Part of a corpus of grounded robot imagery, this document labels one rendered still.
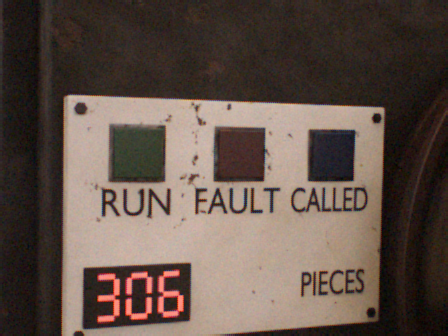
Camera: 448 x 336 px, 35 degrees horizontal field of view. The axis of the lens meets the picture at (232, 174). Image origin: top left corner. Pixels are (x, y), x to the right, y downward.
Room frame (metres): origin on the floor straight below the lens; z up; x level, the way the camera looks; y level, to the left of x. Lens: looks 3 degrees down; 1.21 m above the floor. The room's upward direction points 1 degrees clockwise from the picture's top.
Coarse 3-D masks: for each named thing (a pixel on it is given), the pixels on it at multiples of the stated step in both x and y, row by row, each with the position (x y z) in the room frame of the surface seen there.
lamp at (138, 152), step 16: (128, 128) 0.51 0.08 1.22; (144, 128) 0.51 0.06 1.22; (160, 128) 0.52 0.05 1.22; (128, 144) 0.51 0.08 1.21; (144, 144) 0.51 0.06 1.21; (160, 144) 0.51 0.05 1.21; (128, 160) 0.51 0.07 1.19; (144, 160) 0.51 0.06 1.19; (160, 160) 0.51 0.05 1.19; (128, 176) 0.51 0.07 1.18; (144, 176) 0.51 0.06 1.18; (160, 176) 0.51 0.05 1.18
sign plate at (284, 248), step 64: (64, 128) 0.51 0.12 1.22; (192, 128) 0.53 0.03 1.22; (256, 128) 0.55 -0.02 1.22; (320, 128) 0.57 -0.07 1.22; (64, 192) 0.51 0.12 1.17; (128, 192) 0.51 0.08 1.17; (192, 192) 0.53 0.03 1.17; (256, 192) 0.55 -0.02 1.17; (320, 192) 0.57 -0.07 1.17; (64, 256) 0.50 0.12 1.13; (128, 256) 0.51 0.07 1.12; (192, 256) 0.53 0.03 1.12; (256, 256) 0.55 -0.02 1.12; (320, 256) 0.57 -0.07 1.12; (64, 320) 0.50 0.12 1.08; (128, 320) 0.51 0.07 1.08; (192, 320) 0.53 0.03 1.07; (256, 320) 0.55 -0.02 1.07; (320, 320) 0.57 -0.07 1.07
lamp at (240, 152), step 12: (228, 132) 0.53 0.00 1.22; (240, 132) 0.54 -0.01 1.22; (252, 132) 0.54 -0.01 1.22; (228, 144) 0.53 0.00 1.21; (240, 144) 0.54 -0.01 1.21; (252, 144) 0.54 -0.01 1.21; (228, 156) 0.53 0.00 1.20; (240, 156) 0.54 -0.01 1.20; (252, 156) 0.54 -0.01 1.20; (228, 168) 0.53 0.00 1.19; (240, 168) 0.54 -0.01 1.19; (252, 168) 0.54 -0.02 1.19
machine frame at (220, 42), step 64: (0, 0) 0.58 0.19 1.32; (64, 0) 0.51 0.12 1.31; (128, 0) 0.53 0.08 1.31; (192, 0) 0.55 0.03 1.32; (256, 0) 0.57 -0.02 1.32; (320, 0) 0.59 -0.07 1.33; (384, 0) 0.61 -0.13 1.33; (0, 64) 0.58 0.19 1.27; (64, 64) 0.51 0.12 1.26; (128, 64) 0.53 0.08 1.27; (192, 64) 0.55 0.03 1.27; (256, 64) 0.57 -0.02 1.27; (320, 64) 0.59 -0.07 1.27; (384, 64) 0.61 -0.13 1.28; (0, 128) 0.58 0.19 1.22; (384, 128) 0.61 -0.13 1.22; (0, 192) 0.58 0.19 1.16; (384, 192) 0.61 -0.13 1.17; (0, 256) 0.58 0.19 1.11; (0, 320) 0.58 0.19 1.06; (384, 320) 0.61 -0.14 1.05
